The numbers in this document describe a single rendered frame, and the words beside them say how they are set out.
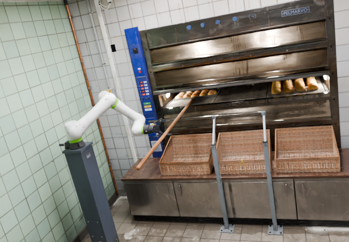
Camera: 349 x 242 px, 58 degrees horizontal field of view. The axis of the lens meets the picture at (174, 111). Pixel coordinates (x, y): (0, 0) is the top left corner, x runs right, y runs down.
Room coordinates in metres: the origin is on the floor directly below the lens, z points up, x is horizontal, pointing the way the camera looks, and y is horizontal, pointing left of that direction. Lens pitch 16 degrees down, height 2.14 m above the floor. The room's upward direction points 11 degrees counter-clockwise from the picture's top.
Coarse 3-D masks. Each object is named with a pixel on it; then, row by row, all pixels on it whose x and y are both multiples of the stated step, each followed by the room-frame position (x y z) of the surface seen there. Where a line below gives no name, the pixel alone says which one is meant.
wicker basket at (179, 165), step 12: (168, 144) 3.44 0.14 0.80; (180, 144) 3.49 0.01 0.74; (192, 144) 3.44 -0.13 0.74; (204, 144) 3.38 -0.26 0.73; (216, 144) 3.33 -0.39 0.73; (168, 156) 3.38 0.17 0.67; (180, 156) 3.47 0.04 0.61; (192, 156) 3.41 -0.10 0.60; (204, 156) 3.35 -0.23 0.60; (168, 168) 3.10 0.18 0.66; (180, 168) 3.05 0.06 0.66; (192, 168) 3.00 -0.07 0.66; (204, 168) 2.95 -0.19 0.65
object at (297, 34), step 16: (256, 32) 3.22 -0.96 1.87; (272, 32) 3.16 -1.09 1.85; (288, 32) 3.10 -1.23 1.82; (304, 32) 3.04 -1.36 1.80; (320, 32) 2.99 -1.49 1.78; (160, 48) 3.59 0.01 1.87; (176, 48) 3.52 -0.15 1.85; (192, 48) 3.44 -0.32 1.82; (208, 48) 3.37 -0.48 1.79; (224, 48) 3.30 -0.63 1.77; (240, 48) 3.24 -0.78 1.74; (256, 48) 3.16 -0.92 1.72
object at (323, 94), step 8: (280, 96) 3.19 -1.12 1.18; (288, 96) 3.13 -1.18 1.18; (296, 96) 3.08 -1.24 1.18; (304, 96) 3.05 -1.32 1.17; (312, 96) 3.03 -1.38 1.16; (320, 96) 3.00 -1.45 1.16; (328, 96) 2.98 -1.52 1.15; (200, 104) 3.48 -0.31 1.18; (208, 104) 3.42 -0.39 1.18; (216, 104) 3.38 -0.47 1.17; (224, 104) 3.34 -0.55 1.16; (232, 104) 3.31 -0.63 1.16; (240, 104) 3.28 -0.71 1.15
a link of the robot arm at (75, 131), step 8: (104, 96) 2.77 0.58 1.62; (112, 96) 2.77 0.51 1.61; (96, 104) 2.75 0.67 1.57; (104, 104) 2.73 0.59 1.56; (112, 104) 2.76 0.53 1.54; (88, 112) 2.72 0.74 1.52; (96, 112) 2.70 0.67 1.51; (80, 120) 2.66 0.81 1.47; (88, 120) 2.67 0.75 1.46; (72, 128) 2.61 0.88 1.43; (80, 128) 2.62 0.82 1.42; (72, 136) 2.60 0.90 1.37; (80, 136) 2.63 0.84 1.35
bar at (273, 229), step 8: (248, 112) 2.90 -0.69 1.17; (256, 112) 2.87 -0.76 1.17; (264, 112) 2.83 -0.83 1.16; (152, 120) 3.25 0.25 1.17; (160, 120) 3.21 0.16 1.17; (264, 120) 2.79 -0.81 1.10; (264, 128) 2.74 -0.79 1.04; (264, 136) 2.69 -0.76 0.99; (264, 144) 2.63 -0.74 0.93; (216, 152) 2.80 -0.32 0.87; (264, 152) 2.63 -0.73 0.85; (216, 160) 2.80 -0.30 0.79; (216, 168) 2.80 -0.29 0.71; (216, 176) 2.81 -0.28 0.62; (272, 184) 2.64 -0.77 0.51; (272, 192) 2.63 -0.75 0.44; (224, 200) 2.81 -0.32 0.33; (272, 200) 2.63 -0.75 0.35; (224, 208) 2.80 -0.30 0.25; (272, 208) 2.63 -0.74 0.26; (224, 216) 2.80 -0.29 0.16; (272, 216) 2.63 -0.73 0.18; (224, 224) 2.81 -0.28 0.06; (232, 224) 2.84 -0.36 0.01; (224, 232) 2.76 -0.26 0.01; (232, 232) 2.73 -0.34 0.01; (272, 232) 2.62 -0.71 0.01; (280, 232) 2.59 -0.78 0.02
